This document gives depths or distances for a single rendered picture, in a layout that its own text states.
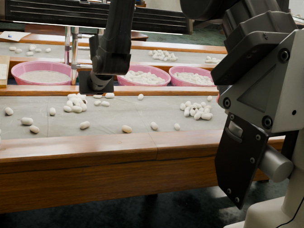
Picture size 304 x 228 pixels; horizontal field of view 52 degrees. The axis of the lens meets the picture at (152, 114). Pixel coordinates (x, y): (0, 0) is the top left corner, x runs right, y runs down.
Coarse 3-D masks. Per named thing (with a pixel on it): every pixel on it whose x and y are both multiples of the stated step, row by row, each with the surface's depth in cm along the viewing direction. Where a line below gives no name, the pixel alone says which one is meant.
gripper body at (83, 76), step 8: (80, 72) 91; (88, 72) 91; (80, 80) 90; (88, 80) 89; (112, 80) 94; (80, 88) 90; (88, 88) 91; (96, 88) 89; (104, 88) 92; (112, 88) 93
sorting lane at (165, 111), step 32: (0, 96) 111; (32, 96) 115; (64, 96) 119; (128, 96) 129; (160, 96) 134; (192, 96) 140; (0, 128) 94; (64, 128) 99; (96, 128) 102; (160, 128) 109; (192, 128) 113
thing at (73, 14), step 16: (0, 0) 88; (16, 0) 90; (32, 0) 91; (48, 0) 93; (64, 0) 95; (80, 0) 97; (0, 16) 88; (16, 16) 89; (32, 16) 91; (48, 16) 93; (64, 16) 94; (80, 16) 96; (96, 16) 98; (144, 16) 104; (160, 16) 106; (176, 16) 108; (160, 32) 106; (176, 32) 108; (192, 32) 111
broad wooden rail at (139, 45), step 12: (24, 36) 173; (36, 36) 177; (48, 36) 181; (60, 36) 184; (132, 48) 192; (144, 48) 195; (156, 48) 198; (168, 48) 201; (180, 48) 204; (192, 48) 208; (204, 48) 213; (216, 48) 218
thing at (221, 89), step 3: (219, 87) 99; (222, 87) 100; (225, 87) 100; (228, 87) 99; (219, 90) 99; (222, 90) 100; (225, 90) 100; (219, 93) 99; (222, 93) 99; (219, 96) 99
